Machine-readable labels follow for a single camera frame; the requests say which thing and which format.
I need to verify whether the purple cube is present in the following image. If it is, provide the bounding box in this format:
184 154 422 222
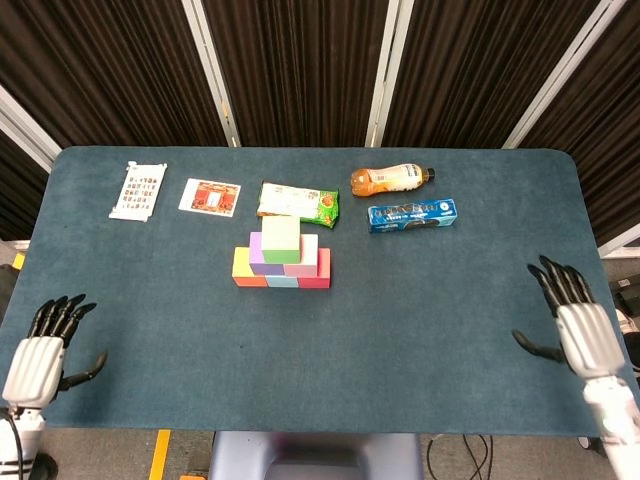
248 231 286 277

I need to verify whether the blue cookie box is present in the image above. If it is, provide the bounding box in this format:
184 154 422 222
367 197 460 235

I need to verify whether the black box with label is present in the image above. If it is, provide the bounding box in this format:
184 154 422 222
612 277 640 316

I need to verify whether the dark brown ribbed partition panel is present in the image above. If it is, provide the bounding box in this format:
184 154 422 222
382 0 601 149
0 0 229 149
519 0 640 249
202 0 392 149
0 128 51 242

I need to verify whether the red cube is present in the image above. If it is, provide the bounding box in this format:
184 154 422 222
298 247 332 290

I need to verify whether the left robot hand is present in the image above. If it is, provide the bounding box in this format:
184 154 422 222
2 293 109 407

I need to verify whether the orange drink bottle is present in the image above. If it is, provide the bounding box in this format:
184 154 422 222
350 163 437 198

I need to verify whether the green and white snack packet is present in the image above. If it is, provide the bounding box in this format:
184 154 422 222
255 181 341 230

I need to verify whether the pink cube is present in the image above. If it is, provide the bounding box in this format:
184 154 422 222
282 233 320 278

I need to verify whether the black shoe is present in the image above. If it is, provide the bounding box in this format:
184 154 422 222
29 452 60 480

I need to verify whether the light blue cube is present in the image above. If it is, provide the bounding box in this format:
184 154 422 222
264 273 301 290

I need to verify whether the green cube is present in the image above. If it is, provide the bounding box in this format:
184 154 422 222
260 215 302 265

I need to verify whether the blue-grey table mat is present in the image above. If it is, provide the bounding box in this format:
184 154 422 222
0 145 622 439

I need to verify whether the grey robot torso base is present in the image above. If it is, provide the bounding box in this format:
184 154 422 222
207 430 426 480

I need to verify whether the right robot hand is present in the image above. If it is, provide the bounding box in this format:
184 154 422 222
511 254 627 384

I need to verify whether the orange cube with yellow face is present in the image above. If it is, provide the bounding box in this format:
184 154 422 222
231 246 270 289

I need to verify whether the black floor cable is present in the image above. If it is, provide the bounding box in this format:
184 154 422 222
424 433 496 480

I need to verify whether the white card with red picture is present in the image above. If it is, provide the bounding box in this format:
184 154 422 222
177 177 243 219

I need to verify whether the white partition frame post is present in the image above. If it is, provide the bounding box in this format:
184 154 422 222
597 232 640 259
0 84 64 174
502 0 615 150
364 0 417 149
180 0 242 149

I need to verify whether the white sheet with red prints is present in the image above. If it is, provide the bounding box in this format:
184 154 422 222
108 160 169 223

